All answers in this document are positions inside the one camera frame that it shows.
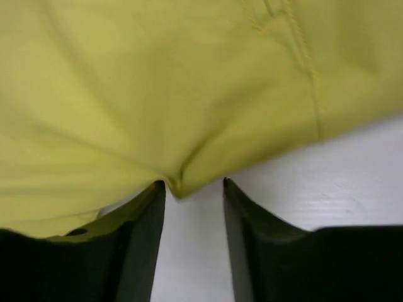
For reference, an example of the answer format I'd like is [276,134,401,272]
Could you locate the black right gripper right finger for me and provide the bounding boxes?
[223,178,402,302]

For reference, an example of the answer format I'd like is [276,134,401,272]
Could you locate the yellow trousers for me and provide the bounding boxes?
[1,1,402,237]

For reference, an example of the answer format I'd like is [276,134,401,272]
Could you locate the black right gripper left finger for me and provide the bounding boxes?
[1,181,166,302]

